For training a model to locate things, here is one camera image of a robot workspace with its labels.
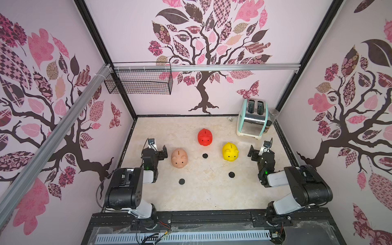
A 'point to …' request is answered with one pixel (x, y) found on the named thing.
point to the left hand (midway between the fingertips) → (158, 148)
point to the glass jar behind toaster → (273, 114)
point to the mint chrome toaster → (252, 118)
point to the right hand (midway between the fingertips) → (261, 146)
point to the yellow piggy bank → (230, 152)
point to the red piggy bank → (204, 137)
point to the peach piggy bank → (179, 157)
